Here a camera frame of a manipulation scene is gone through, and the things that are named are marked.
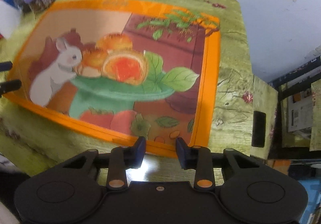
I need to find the printed paper sheet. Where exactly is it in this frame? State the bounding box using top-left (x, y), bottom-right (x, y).
top-left (288, 88), bottom-right (313, 132)

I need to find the black metal stand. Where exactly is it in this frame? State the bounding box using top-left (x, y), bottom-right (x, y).
top-left (269, 56), bottom-right (320, 89)

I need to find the white paper cup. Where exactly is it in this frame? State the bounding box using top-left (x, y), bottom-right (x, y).
top-left (0, 0), bottom-right (21, 38)

